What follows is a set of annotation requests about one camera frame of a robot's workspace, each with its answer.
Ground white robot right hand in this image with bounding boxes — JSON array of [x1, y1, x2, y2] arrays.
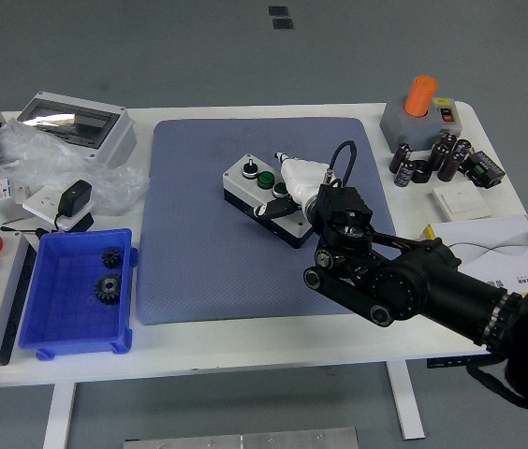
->
[[253, 152, 330, 222]]

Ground grey four-button control box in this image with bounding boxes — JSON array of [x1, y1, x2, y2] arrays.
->
[[222, 152, 316, 250]]

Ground grey five-button control box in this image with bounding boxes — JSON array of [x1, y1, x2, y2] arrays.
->
[[0, 231, 38, 369]]

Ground black capacitor with silver print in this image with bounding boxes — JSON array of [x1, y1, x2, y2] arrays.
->
[[394, 159, 418, 188]]

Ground grey-blue table mat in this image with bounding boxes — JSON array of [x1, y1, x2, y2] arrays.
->
[[135, 116, 399, 327]]

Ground orange cylinder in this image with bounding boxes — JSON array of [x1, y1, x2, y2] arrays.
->
[[403, 76, 438, 118]]

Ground black module with green terminals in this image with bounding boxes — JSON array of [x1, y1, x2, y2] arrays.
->
[[461, 149, 507, 189]]

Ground small black gear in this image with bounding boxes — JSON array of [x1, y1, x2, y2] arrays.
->
[[100, 247, 123, 270]]

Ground white and yellow box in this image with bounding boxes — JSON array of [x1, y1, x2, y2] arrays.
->
[[422, 214, 528, 285]]

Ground large black gear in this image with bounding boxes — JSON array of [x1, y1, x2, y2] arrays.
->
[[93, 273, 124, 306]]

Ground black power adapter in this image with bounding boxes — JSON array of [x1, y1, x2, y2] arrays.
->
[[56, 180, 94, 219]]

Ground black table control panel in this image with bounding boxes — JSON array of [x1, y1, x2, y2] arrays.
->
[[426, 355, 493, 369]]

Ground white table leg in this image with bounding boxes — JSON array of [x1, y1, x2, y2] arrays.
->
[[385, 359, 427, 441], [42, 382, 78, 449]]

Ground grey metal plate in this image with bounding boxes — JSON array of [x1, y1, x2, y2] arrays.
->
[[123, 426, 359, 449]]

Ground clear plastic bag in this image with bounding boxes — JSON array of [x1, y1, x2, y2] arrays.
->
[[0, 119, 151, 216]]

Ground blue plastic bin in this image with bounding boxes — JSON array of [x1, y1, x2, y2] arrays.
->
[[18, 227, 139, 361]]

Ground grey switch box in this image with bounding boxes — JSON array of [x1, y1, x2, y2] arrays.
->
[[379, 96, 462, 153]]

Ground black ring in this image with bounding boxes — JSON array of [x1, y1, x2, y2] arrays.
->
[[411, 159, 433, 184]]

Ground white wall switch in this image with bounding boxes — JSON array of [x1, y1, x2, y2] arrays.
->
[[431, 181, 492, 221]]

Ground grey enclosure with clear lid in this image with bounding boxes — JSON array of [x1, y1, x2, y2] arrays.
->
[[15, 91, 138, 170]]

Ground white wall socket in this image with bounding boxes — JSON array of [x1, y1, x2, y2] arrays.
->
[[22, 186, 92, 230]]

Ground black adapter cable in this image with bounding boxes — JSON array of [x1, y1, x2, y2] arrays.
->
[[0, 212, 66, 235]]

